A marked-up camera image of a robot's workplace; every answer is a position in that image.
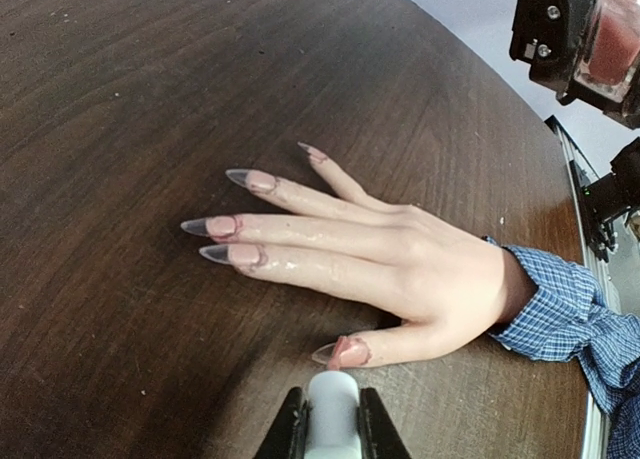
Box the white nail polish cap brush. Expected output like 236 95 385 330
304 368 362 458

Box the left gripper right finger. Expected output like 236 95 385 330
358 388 411 459

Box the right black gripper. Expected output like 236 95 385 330
509 0 639 129

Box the mannequin hand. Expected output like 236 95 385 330
182 145 536 370

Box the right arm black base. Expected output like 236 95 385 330
569 138 640 262

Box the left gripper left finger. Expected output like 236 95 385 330
254 387 308 459

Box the pink nail polish bottle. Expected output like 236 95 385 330
574 0 639 103

